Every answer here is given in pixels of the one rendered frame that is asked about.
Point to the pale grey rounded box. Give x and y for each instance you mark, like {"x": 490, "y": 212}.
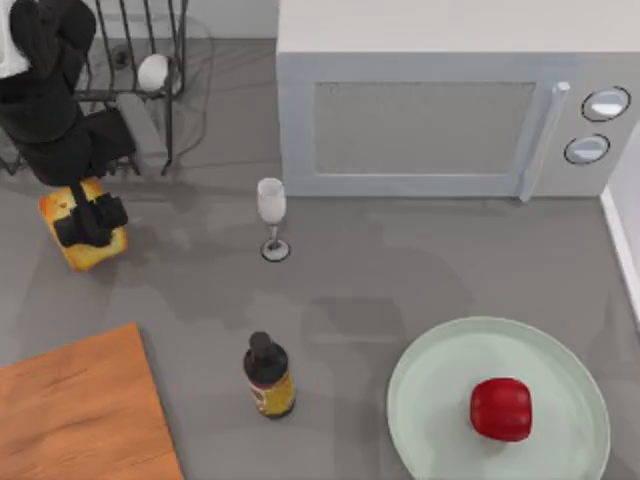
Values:
{"x": 142, "y": 127}

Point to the white round cup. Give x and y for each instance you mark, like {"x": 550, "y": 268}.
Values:
{"x": 152, "y": 72}

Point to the clear wine glass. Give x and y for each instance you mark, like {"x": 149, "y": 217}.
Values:
{"x": 271, "y": 202}

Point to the wooden cutting board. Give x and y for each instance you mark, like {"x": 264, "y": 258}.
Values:
{"x": 75, "y": 410}

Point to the dark bottle with yellow label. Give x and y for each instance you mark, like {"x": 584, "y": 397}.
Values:
{"x": 269, "y": 380}

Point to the microwave oven door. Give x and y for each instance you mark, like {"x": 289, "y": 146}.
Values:
{"x": 415, "y": 130}

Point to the pale grey microwave oven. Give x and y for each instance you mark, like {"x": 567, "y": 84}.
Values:
{"x": 440, "y": 40}

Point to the pale green round plate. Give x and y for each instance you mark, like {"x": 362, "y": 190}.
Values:
{"x": 440, "y": 390}

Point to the red bell pepper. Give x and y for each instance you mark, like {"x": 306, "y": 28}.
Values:
{"x": 501, "y": 410}

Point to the small microwave knob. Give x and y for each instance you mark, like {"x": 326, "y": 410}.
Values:
{"x": 587, "y": 148}

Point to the large microwave knob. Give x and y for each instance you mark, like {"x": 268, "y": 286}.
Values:
{"x": 605, "y": 103}

